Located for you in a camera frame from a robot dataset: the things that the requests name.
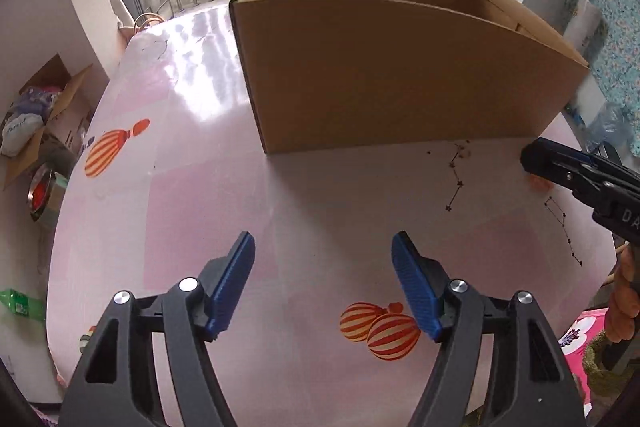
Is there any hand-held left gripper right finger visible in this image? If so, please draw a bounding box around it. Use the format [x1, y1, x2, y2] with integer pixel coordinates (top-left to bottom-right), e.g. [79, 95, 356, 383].
[391, 231, 586, 427]

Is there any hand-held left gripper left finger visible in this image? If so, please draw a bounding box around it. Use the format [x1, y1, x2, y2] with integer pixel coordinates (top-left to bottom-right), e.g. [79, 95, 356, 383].
[59, 231, 257, 427]

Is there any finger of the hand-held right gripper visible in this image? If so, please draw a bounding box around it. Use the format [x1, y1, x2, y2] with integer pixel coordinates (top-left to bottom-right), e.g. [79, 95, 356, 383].
[575, 142, 640, 188]
[520, 137, 616, 208]

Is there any large cardboard box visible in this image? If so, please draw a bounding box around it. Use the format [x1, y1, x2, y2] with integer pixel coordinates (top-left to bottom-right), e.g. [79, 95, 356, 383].
[229, 0, 591, 155]

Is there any person's right hand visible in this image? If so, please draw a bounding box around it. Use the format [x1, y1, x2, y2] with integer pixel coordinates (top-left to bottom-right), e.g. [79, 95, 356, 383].
[605, 252, 640, 343]

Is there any clear plastic bottle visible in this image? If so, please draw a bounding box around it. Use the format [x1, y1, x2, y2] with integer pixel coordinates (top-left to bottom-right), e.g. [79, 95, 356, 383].
[582, 102, 636, 152]

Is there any pink printed tablecloth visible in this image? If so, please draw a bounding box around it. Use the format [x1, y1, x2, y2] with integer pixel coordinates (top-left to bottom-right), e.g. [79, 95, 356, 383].
[45, 4, 626, 427]

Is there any pink printed mat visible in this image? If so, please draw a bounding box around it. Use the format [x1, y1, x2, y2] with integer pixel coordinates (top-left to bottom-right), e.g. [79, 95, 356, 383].
[560, 312, 608, 408]

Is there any teal floral cloth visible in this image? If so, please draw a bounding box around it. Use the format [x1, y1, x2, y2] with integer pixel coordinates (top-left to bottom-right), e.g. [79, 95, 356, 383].
[565, 0, 640, 108]

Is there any woven straw basket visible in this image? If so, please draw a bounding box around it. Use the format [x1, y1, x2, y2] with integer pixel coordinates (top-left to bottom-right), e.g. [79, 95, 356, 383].
[582, 337, 631, 400]

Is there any metal bowl on floor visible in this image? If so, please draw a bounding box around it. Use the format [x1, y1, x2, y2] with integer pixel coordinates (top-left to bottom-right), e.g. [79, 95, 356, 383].
[27, 162, 71, 228]

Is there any green plastic bottle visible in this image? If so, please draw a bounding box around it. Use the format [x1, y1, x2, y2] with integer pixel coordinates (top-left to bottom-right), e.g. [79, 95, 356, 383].
[0, 288, 47, 319]

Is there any small open cardboard box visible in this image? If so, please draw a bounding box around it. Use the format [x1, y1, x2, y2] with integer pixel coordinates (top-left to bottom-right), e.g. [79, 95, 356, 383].
[2, 54, 96, 190]

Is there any white stuffed bag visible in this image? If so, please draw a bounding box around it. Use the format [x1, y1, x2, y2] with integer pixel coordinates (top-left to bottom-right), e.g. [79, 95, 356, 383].
[0, 114, 46, 158]

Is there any purple clothing bundle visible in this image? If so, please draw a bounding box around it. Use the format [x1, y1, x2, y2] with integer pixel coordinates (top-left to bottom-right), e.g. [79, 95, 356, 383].
[10, 87, 63, 118]

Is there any beige bag with handles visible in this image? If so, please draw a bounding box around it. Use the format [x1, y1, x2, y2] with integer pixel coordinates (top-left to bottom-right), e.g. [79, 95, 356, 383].
[117, 9, 173, 42]

